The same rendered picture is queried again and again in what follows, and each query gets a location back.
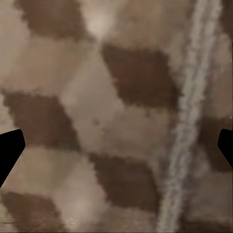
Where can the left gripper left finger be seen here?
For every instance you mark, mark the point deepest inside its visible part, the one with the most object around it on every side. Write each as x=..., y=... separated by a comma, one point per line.
x=12, y=145

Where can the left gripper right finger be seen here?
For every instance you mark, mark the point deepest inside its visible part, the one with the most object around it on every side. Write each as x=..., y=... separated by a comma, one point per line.
x=225, y=144

